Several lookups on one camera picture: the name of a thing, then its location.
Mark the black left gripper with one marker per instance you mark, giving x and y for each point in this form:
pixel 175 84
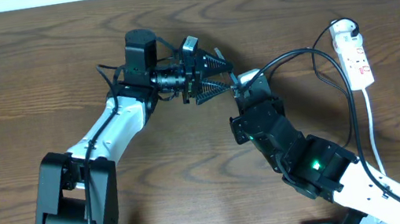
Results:
pixel 195 72

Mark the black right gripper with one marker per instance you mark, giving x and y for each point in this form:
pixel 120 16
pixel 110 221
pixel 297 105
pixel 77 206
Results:
pixel 240 102

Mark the bronze Galaxy smartphone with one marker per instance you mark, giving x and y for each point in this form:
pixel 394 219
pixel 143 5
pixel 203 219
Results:
pixel 227 68

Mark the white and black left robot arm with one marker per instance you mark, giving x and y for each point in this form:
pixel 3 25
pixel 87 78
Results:
pixel 79 186

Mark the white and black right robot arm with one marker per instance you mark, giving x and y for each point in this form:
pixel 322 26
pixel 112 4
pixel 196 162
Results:
pixel 313 166

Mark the white power strip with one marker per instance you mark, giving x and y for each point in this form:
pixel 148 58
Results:
pixel 348 44

